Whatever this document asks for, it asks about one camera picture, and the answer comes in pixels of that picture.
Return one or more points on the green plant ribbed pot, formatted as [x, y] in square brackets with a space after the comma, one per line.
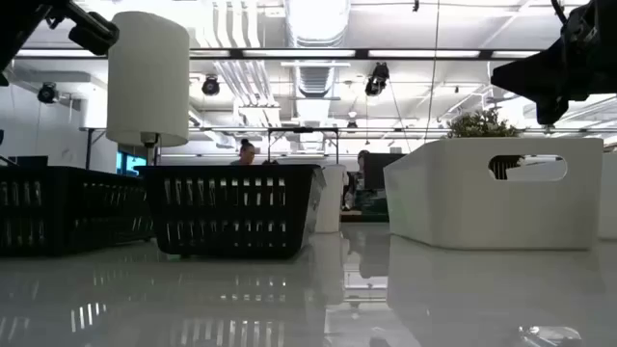
[482, 125]

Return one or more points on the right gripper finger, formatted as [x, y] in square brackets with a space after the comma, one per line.
[530, 74]
[552, 110]

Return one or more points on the white cylindrical lamp shade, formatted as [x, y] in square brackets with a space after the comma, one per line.
[144, 77]

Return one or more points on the black metal frame stand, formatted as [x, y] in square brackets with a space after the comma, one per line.
[89, 144]
[303, 130]

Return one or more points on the monitor with cyan screen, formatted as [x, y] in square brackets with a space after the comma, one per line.
[132, 164]

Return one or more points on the long black light rail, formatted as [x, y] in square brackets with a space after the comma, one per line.
[236, 54]

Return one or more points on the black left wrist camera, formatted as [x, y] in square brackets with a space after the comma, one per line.
[94, 36]

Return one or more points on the black monitor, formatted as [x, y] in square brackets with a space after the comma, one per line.
[381, 171]

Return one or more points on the white upright plastic container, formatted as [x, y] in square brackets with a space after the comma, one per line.
[332, 202]

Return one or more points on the silver ventilation duct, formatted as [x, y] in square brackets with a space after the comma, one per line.
[315, 21]

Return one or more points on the black slotted plastic basket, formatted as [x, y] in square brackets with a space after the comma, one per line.
[231, 212]

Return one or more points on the dark laptop screen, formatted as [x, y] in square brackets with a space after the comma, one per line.
[29, 161]

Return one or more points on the black ceiling spotlight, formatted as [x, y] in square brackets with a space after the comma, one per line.
[210, 86]
[48, 92]
[377, 79]

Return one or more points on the person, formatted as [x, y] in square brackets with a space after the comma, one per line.
[247, 153]
[360, 161]

